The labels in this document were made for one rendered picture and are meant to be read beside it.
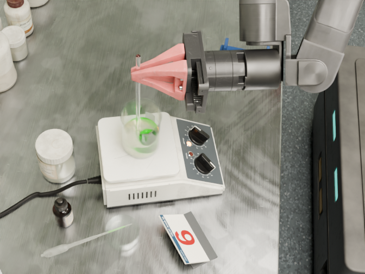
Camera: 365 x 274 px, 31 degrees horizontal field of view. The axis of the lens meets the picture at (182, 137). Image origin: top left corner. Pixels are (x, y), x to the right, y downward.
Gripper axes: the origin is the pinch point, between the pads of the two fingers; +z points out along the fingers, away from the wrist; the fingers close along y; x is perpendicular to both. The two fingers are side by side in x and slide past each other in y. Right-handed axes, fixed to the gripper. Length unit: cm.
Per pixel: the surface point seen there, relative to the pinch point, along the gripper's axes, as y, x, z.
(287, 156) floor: -45, 101, -50
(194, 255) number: 17.3, 23.5, -8.0
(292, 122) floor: -58, 101, -54
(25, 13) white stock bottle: -31.1, 20.0, 19.0
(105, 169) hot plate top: 5.0, 17.1, 5.2
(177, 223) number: 11.6, 23.7, -5.9
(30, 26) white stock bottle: -31.4, 23.8, 18.7
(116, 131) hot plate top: -1.9, 17.1, 3.2
